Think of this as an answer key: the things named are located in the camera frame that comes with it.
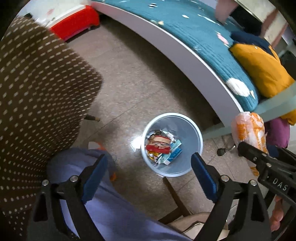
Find person's right hand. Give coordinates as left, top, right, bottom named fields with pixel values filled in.
left=269, top=196, right=284, bottom=232

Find white bed frame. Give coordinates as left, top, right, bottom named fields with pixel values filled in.
left=91, top=1, right=242, bottom=127

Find wooden chair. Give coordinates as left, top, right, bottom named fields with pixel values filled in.
left=159, top=177, right=210, bottom=240

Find red snack bag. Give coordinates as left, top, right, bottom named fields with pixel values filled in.
left=145, top=135, right=171, bottom=154

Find yellow navy pillow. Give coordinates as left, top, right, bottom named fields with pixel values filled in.
left=225, top=31, right=295, bottom=111

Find teal bed mattress cover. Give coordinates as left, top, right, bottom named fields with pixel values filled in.
left=105, top=1, right=259, bottom=111

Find red storage bench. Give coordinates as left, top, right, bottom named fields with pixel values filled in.
left=49, top=5, right=100, bottom=41

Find beige hanging garment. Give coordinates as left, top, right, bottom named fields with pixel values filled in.
left=215, top=0, right=288, bottom=48

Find brown polka-dot tablecloth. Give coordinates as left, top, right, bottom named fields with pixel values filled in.
left=1, top=17, right=103, bottom=240

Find orange white snack bag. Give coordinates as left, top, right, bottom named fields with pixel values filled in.
left=231, top=111, right=269, bottom=176

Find grey plastic trash bin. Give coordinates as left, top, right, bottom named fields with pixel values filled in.
left=140, top=113, right=203, bottom=177

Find purple trousers leg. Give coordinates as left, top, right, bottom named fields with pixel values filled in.
left=47, top=148, right=188, bottom=240

